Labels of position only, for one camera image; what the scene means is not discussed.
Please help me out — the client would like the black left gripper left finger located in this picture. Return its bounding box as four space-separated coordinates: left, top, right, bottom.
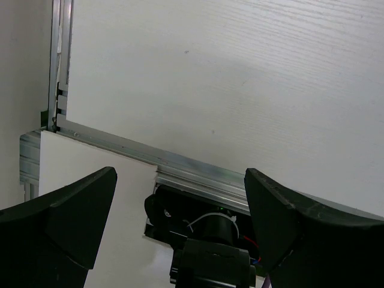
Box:
1 167 118 287

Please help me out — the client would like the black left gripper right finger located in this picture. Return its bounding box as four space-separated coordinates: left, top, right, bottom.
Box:
244 168 383 287

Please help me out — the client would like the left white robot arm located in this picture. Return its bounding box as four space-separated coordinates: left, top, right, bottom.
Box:
1 167 383 287

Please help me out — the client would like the white front cover board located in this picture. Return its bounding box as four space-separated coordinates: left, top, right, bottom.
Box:
39 131 173 287

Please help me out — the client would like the aluminium table frame rail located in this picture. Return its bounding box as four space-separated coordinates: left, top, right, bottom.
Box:
19 0 384 221

